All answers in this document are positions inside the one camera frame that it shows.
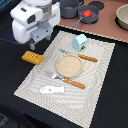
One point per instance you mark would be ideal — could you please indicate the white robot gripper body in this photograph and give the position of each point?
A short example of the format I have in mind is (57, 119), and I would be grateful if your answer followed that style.
(34, 19)

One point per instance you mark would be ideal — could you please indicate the grey toy frying pan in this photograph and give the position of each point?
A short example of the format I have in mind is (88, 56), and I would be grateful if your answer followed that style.
(87, 20)

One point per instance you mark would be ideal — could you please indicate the grey toy pot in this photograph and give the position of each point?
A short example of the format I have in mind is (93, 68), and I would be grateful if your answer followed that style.
(69, 8)

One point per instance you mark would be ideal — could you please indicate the beige woven placemat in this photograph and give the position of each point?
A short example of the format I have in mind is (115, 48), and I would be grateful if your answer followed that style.
(75, 104)

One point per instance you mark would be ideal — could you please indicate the wooden handled toy fork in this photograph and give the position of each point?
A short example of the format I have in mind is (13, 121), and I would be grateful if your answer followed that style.
(55, 76)

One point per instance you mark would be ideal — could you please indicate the round wooden plate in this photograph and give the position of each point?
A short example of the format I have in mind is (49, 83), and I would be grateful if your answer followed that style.
(69, 66)

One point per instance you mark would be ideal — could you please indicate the pink toy stove top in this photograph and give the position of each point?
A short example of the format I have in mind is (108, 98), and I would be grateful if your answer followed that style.
(105, 26)

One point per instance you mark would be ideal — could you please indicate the red toy tomato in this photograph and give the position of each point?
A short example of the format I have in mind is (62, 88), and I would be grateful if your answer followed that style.
(87, 13)

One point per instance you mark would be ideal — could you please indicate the black burner disc back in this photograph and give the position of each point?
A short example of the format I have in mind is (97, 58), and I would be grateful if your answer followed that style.
(98, 4)

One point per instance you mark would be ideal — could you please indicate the wooden handled toy knife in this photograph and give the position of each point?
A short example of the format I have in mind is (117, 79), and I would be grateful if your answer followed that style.
(80, 56)

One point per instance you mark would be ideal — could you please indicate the cream bowl on stove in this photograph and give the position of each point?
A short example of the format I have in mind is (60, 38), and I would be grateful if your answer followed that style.
(122, 15)

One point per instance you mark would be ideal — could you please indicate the toy bread loaf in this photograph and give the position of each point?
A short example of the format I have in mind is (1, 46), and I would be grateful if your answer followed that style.
(32, 57)

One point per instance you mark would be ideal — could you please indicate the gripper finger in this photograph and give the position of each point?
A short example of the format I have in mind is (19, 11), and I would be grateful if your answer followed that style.
(32, 46)
(48, 37)

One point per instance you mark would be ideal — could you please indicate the light blue milk carton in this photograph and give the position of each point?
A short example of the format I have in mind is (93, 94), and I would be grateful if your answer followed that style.
(79, 42)

